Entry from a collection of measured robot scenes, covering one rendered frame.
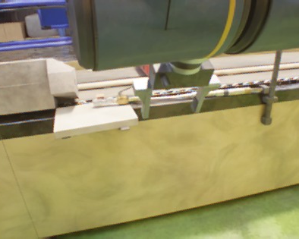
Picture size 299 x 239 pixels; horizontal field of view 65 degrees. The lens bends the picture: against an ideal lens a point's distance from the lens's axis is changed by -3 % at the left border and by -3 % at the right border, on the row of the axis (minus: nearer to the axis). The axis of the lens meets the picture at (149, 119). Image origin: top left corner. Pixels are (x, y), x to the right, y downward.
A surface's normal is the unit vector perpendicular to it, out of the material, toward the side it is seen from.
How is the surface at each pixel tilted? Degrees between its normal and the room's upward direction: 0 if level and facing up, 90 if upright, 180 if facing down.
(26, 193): 90
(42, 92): 80
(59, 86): 71
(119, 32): 109
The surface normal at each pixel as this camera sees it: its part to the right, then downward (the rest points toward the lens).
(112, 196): 0.22, 0.43
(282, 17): 0.33, 0.63
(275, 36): 0.30, 0.84
